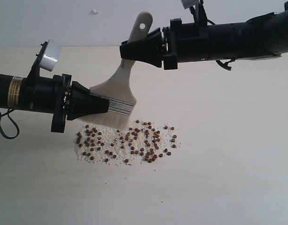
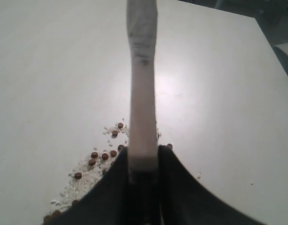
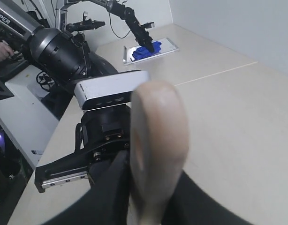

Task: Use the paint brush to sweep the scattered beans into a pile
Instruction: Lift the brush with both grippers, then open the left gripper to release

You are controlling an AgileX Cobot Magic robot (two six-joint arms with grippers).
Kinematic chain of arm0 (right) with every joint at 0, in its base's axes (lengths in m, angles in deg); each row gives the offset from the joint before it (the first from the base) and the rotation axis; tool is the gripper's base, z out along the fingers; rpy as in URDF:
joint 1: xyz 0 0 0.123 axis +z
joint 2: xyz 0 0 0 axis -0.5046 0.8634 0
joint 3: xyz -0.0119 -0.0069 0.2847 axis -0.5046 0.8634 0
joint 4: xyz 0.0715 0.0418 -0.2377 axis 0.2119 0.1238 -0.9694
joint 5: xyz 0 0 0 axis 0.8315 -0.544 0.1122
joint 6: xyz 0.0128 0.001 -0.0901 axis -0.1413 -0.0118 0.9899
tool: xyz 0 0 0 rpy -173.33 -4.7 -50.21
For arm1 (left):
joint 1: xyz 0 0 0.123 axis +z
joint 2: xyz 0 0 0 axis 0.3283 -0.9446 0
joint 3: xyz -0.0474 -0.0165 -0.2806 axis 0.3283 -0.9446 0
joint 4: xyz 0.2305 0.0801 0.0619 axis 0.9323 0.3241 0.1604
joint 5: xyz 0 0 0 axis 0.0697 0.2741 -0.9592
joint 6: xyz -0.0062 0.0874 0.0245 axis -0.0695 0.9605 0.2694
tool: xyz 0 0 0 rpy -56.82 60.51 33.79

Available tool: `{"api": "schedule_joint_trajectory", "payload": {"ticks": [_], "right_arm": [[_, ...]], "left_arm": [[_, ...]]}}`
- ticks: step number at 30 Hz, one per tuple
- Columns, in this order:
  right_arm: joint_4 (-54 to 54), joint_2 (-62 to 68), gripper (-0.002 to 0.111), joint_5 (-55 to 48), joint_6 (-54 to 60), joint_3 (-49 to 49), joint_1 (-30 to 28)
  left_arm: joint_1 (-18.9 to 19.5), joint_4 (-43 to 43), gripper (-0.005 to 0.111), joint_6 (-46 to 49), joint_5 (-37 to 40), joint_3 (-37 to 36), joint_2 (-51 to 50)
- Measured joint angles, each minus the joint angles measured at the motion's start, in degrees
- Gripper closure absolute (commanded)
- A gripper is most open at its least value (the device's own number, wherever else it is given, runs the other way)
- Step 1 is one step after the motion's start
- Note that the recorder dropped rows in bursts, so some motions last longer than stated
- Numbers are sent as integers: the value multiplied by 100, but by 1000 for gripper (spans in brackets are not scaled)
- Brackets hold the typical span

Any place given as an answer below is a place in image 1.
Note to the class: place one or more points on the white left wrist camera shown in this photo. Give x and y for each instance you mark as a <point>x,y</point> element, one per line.
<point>46,58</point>

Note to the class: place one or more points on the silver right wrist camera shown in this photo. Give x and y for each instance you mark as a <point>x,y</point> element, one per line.
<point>197,9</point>

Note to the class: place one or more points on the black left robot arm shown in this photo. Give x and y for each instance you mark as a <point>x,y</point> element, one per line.
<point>11,92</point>

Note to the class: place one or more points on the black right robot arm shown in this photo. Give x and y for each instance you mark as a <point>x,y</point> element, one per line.
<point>259,38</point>

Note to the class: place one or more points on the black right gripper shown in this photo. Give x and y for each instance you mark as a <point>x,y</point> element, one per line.
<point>186,42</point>

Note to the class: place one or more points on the wooden paint brush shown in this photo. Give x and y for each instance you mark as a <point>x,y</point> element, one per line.
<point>121,100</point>

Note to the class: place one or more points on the small white wall plug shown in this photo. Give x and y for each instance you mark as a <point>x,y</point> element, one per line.
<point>94,12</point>

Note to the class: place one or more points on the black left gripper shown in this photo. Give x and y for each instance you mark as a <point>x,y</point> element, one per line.
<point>48,95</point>

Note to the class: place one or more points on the pile of beans and rice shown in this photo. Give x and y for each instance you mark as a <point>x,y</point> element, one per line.
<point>141,140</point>

